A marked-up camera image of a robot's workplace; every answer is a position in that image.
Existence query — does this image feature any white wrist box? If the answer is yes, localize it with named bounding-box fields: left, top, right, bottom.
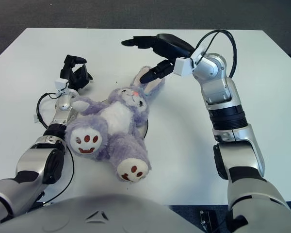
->
left=173, top=57, right=194, bottom=76
left=54, top=79, right=68, bottom=91

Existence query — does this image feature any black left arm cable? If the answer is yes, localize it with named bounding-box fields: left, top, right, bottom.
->
left=32, top=93, right=75, bottom=204

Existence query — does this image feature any grey robot torso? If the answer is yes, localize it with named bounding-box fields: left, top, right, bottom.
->
left=0, top=194, right=207, bottom=233

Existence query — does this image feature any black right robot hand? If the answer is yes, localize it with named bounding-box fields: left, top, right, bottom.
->
left=121, top=33, right=196, bottom=84

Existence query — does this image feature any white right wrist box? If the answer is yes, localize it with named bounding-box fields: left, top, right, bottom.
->
left=173, top=57, right=194, bottom=76

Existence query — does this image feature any white plate with black rim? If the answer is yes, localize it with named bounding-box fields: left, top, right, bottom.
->
left=71, top=99, right=150, bottom=141

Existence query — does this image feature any black metal bracket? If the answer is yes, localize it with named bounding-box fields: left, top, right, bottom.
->
left=200, top=210, right=219, bottom=233

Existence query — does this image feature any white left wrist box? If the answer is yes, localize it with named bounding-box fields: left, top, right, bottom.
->
left=54, top=79, right=68, bottom=91

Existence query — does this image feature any purple plush bunny doll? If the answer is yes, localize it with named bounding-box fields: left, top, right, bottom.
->
left=65, top=66, right=166, bottom=183

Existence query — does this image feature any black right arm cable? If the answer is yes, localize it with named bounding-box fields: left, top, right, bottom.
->
left=194, top=29, right=238, bottom=78

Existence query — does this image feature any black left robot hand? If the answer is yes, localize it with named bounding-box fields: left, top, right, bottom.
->
left=60, top=54, right=94, bottom=92

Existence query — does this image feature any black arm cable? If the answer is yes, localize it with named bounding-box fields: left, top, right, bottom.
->
left=32, top=93, right=75, bottom=204
left=194, top=29, right=238, bottom=78

